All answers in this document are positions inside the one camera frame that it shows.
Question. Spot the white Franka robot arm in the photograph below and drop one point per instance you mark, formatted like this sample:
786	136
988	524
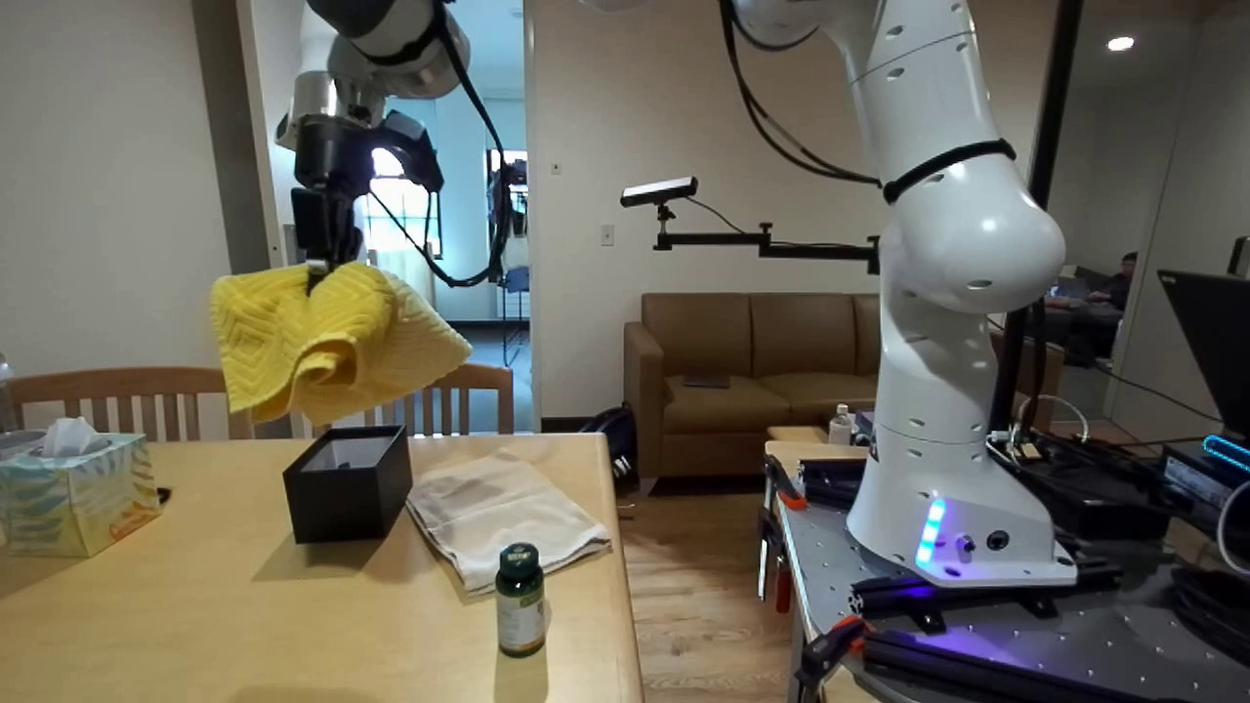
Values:
951	257

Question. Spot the wooden slatted chair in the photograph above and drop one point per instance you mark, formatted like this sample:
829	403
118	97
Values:
118	382
483	382

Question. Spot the round ceiling light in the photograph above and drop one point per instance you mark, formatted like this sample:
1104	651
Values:
1122	45

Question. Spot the grey stereo camera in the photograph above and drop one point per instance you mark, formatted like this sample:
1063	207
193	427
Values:
660	191

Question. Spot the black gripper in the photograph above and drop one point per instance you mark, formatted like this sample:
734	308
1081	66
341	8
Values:
331	196

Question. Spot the brown sofa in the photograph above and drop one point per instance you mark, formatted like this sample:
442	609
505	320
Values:
746	376

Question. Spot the black electronics box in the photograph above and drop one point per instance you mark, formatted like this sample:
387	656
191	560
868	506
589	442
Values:
1094	492

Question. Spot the black square box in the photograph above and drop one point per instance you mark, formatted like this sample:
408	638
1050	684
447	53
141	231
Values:
346	492

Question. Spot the small clear bottle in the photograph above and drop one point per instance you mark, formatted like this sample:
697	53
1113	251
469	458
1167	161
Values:
847	427

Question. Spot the black computer monitor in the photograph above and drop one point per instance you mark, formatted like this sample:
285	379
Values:
1216	354

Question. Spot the grey perforated base plate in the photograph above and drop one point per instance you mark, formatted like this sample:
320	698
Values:
1108	651

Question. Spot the black bag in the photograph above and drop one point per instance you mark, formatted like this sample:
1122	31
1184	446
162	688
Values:
618	453

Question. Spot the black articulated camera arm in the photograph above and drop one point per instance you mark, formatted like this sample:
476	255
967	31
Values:
768	244

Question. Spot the black controller box blue light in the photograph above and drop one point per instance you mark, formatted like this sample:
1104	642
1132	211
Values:
1204	488

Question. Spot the yellow knitted towel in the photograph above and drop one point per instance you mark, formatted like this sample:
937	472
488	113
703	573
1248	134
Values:
339	338

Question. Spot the beige folded towel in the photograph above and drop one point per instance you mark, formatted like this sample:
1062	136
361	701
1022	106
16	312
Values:
503	514

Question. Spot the green capped small bottle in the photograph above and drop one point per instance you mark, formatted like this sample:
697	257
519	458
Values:
523	609

